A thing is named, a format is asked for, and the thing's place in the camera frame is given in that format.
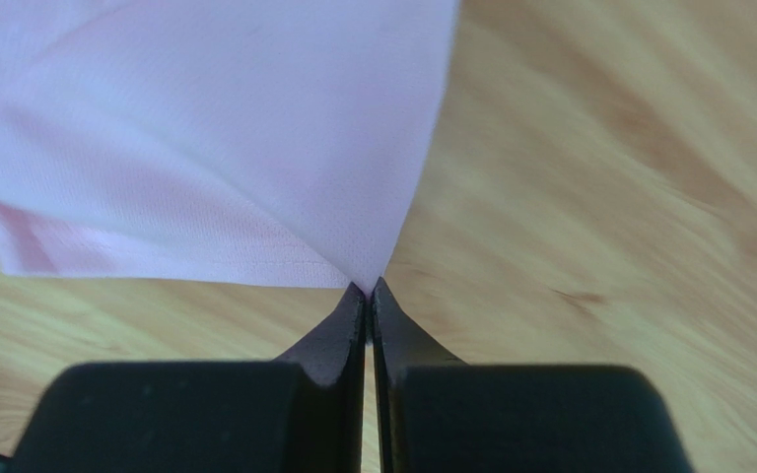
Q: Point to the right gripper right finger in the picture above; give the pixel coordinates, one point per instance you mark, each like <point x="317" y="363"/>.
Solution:
<point x="438" y="413"/>

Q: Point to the pink t shirt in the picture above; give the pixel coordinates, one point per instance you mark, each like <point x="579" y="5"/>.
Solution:
<point x="268" y="143"/>

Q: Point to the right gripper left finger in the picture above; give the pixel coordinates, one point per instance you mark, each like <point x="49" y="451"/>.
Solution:
<point x="300" y="412"/>

